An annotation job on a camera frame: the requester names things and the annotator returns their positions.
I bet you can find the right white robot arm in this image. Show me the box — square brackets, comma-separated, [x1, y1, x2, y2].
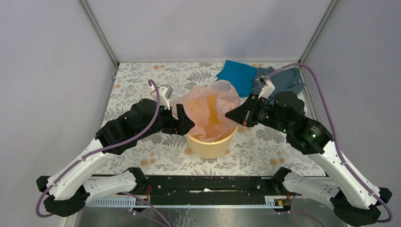
[226, 91, 392, 227]

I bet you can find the aluminium corner frame post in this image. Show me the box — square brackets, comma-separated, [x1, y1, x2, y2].
[298, 0, 339, 63]
[78, 0, 119, 69]

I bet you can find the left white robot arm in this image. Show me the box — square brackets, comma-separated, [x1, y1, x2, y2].
[36, 98, 195, 217]

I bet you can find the pink plastic trash bag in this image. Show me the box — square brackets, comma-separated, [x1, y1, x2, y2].
[170, 80, 241, 141]

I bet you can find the grey crumpled cloth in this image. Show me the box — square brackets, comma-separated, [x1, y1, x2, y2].
[252, 67, 305, 105]

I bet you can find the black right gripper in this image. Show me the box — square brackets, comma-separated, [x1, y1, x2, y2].
[225, 93, 290, 133]

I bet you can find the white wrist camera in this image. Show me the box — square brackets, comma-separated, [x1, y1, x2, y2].
[150, 85, 173, 110]
[256, 76, 275, 99]

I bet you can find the aluminium corner frame post right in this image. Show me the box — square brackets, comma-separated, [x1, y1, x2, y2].
[298, 0, 339, 63]

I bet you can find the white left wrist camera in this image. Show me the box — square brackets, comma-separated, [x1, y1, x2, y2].
[150, 85, 173, 110]

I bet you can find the blue folded cloth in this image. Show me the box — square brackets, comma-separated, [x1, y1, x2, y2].
[217, 60, 257, 98]

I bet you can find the floral patterned table mat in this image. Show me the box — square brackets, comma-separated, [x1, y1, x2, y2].
[97, 62, 325, 176]

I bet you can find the aluminium corner frame post left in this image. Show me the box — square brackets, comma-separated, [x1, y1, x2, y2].
[78, 0, 119, 69]

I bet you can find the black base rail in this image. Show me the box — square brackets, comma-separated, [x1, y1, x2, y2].
[129, 175, 293, 206]

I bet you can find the yellow plastic trash bin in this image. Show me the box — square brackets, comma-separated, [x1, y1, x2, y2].
[185, 94, 239, 160]

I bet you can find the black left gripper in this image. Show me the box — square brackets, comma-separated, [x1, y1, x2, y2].
[138, 102, 195, 140]

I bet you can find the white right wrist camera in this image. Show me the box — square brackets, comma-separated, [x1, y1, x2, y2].
[256, 76, 275, 99]

